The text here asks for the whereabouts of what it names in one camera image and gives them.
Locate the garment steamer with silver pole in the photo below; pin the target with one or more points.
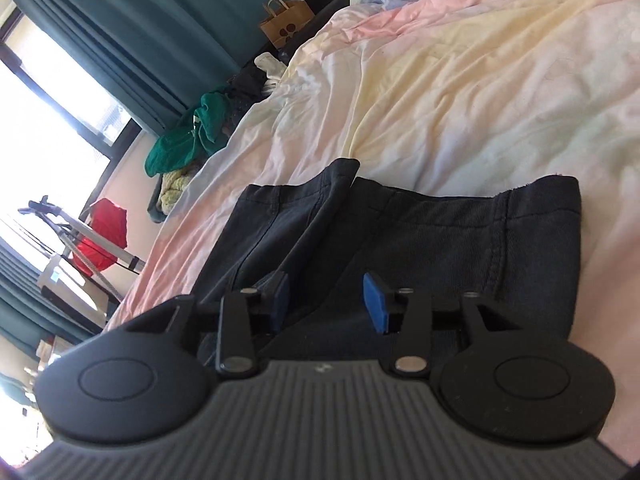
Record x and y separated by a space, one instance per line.
90 232

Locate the teal curtain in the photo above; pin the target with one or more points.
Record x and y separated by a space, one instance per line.
30 305
140 25

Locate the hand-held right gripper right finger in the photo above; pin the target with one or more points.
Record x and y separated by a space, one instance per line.
377 305

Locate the dark laundry basket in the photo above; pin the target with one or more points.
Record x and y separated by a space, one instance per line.
155 205

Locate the black framed window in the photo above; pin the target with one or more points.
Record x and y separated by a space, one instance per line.
45 110

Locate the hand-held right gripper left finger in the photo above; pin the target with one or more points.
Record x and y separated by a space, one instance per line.
280 302

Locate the pastel bed sheet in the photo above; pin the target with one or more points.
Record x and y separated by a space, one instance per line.
475 85

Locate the green garment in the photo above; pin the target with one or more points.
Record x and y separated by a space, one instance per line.
175 145

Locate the dark clothes pile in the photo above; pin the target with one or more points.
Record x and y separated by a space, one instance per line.
247 85

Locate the black pants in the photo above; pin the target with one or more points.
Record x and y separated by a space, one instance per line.
425 240

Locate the red garment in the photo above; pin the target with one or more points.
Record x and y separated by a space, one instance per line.
107 220

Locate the brown paper bag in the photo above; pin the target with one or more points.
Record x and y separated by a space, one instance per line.
287 25

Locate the yellow knit garment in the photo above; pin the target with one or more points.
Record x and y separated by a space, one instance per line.
175 187

